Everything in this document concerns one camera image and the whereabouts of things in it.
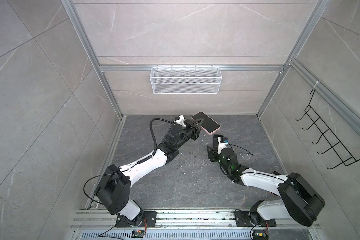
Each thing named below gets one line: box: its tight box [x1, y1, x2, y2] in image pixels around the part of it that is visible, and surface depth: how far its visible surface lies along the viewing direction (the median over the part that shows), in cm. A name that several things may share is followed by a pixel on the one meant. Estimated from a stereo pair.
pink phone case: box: [191, 111, 221, 135], surface depth 72 cm
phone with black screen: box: [192, 112, 221, 133], surface depth 73 cm
